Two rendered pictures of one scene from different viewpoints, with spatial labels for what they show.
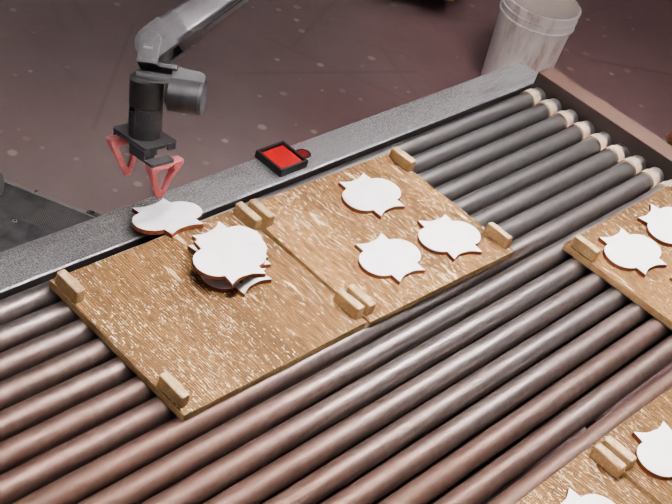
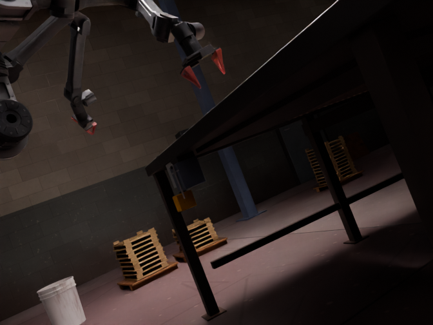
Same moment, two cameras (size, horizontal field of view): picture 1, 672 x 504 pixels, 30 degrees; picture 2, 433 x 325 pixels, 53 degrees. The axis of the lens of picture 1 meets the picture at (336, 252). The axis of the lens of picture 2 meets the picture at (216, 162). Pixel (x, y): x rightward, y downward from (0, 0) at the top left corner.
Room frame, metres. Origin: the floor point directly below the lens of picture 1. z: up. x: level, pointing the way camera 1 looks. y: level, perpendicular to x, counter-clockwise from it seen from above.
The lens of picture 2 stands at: (0.99, 1.54, 0.72)
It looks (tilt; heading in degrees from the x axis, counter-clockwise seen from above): 1 degrees up; 306
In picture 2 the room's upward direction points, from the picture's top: 22 degrees counter-clockwise
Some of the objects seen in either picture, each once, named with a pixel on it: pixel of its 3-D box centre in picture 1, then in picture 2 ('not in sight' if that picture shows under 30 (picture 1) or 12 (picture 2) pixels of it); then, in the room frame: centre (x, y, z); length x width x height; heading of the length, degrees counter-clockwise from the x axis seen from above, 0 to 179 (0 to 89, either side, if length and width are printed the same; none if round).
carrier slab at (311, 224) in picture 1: (379, 232); not in sight; (1.92, -0.07, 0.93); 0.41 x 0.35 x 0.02; 145
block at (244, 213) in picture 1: (247, 216); not in sight; (1.82, 0.17, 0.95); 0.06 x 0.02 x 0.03; 56
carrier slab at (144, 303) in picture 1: (211, 304); not in sight; (1.58, 0.17, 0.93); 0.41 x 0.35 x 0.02; 146
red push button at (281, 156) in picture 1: (281, 159); not in sight; (2.07, 0.16, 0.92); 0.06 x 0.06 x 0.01; 56
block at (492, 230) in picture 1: (498, 234); not in sight; (2.01, -0.29, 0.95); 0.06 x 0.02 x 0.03; 55
